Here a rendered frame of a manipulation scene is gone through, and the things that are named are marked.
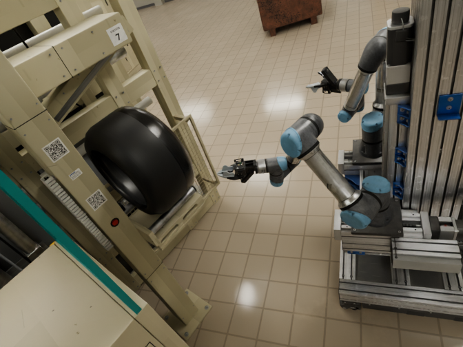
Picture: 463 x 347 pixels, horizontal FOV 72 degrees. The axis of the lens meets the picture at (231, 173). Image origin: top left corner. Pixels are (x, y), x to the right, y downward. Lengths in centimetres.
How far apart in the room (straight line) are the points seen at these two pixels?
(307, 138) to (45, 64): 117
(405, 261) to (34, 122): 164
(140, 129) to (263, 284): 142
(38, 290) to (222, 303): 140
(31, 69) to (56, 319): 101
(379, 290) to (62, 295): 157
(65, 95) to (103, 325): 117
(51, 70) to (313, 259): 195
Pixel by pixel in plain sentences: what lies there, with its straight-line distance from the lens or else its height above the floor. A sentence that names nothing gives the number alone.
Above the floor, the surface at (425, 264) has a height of 62.
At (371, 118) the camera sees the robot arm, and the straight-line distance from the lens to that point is 191.
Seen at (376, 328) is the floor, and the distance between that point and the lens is 220.
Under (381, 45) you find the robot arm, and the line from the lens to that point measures 173.
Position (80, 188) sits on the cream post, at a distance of 150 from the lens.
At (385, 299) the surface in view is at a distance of 203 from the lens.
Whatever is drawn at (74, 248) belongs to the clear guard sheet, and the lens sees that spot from 78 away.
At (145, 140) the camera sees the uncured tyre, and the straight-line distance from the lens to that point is 146.
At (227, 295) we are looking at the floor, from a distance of 240.
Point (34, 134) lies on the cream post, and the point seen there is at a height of 160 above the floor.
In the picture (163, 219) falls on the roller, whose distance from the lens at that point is 171.
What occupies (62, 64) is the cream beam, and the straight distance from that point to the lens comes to 168.
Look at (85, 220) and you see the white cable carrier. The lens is 157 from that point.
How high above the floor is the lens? 203
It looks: 39 degrees down
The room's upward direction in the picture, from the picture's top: 21 degrees counter-clockwise
